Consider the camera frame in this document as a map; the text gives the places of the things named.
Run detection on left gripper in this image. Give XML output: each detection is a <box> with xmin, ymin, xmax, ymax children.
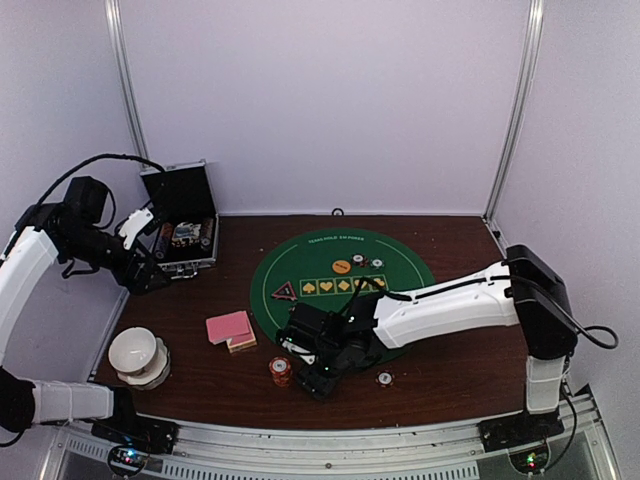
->
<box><xmin>63</xmin><ymin>224</ymin><xmax>172</xmax><ymax>296</ymax></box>

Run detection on red 5 chip stack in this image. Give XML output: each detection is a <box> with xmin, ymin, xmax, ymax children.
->
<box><xmin>269</xmin><ymin>357</ymin><xmax>293</xmax><ymax>387</ymax></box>

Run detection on orange black 100 chip stack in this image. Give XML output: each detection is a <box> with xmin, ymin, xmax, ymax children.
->
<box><xmin>375</xmin><ymin>370</ymin><xmax>395</xmax><ymax>388</ymax></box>

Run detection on red black triangular dealer button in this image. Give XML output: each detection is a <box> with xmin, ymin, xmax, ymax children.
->
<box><xmin>271</xmin><ymin>281</ymin><xmax>298</xmax><ymax>302</ymax></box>

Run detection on orange big blind button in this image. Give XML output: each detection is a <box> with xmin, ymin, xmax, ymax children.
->
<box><xmin>332</xmin><ymin>260</ymin><xmax>352</xmax><ymax>275</ymax></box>

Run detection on placed green chip stack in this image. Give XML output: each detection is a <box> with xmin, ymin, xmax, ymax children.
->
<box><xmin>369</xmin><ymin>258</ymin><xmax>385</xmax><ymax>270</ymax></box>

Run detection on placed 100 chip stack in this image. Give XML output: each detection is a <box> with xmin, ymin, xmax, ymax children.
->
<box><xmin>351</xmin><ymin>254</ymin><xmax>369</xmax><ymax>267</ymax></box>

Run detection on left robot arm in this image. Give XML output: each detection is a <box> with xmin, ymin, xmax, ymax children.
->
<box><xmin>1</xmin><ymin>176</ymin><xmax>171</xmax><ymax>444</ymax></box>

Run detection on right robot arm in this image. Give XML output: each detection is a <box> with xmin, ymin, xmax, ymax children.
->
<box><xmin>276</xmin><ymin>245</ymin><xmax>579</xmax><ymax>442</ymax></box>

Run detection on left chip row in case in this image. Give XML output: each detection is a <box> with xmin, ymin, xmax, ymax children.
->
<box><xmin>153</xmin><ymin>222</ymin><xmax>173</xmax><ymax>260</ymax></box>

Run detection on chip row in case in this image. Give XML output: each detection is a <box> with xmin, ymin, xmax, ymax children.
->
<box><xmin>153</xmin><ymin>222</ymin><xmax>173</xmax><ymax>260</ymax></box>
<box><xmin>199</xmin><ymin>217</ymin><xmax>217</xmax><ymax>251</ymax></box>

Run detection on aluminium poker case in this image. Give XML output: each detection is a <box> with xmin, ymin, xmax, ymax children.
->
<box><xmin>141</xmin><ymin>159</ymin><xmax>220</xmax><ymax>280</ymax></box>

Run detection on card pack in case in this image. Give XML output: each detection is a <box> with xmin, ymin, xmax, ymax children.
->
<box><xmin>171</xmin><ymin>222</ymin><xmax>201</xmax><ymax>248</ymax></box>

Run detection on round green poker mat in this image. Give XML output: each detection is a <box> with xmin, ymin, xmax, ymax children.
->
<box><xmin>250</xmin><ymin>228</ymin><xmax>435</xmax><ymax>341</ymax></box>

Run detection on right chip row in case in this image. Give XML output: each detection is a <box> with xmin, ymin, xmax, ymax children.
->
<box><xmin>199</xmin><ymin>217</ymin><xmax>217</xmax><ymax>251</ymax></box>

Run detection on card deck box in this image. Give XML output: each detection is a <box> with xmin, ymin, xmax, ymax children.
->
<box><xmin>226</xmin><ymin>333</ymin><xmax>257</xmax><ymax>354</ymax></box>

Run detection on white ceramic bowl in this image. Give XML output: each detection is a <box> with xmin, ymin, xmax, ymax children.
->
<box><xmin>108</xmin><ymin>331</ymin><xmax>156</xmax><ymax>374</ymax></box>

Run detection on stacked white bowls below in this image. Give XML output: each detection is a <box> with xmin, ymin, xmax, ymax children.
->
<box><xmin>117</xmin><ymin>337</ymin><xmax>171</xmax><ymax>390</ymax></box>

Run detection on red-backed playing card deck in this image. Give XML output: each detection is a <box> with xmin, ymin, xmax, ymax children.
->
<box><xmin>205</xmin><ymin>311</ymin><xmax>252</xmax><ymax>345</ymax></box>

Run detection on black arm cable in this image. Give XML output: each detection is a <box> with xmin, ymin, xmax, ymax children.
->
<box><xmin>29</xmin><ymin>153</ymin><xmax>169</xmax><ymax>236</ymax></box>

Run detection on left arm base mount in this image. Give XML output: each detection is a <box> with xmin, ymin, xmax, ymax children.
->
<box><xmin>91</xmin><ymin>417</ymin><xmax>179</xmax><ymax>454</ymax></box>

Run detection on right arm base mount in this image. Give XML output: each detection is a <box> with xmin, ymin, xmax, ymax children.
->
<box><xmin>478</xmin><ymin>412</ymin><xmax>565</xmax><ymax>452</ymax></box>

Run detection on left aluminium frame post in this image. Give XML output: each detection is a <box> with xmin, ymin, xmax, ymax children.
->
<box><xmin>104</xmin><ymin>0</ymin><xmax>148</xmax><ymax>157</ymax></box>

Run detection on aluminium frame post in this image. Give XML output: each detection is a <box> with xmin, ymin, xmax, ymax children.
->
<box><xmin>104</xmin><ymin>0</ymin><xmax>148</xmax><ymax>157</ymax></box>
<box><xmin>483</xmin><ymin>0</ymin><xmax>545</xmax><ymax>224</ymax></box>

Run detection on front aluminium rail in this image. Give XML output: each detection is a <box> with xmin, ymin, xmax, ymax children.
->
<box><xmin>39</xmin><ymin>384</ymin><xmax>624</xmax><ymax>480</ymax></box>

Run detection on right aluminium frame post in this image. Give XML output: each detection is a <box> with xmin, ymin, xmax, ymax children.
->
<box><xmin>483</xmin><ymin>0</ymin><xmax>545</xmax><ymax>224</ymax></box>

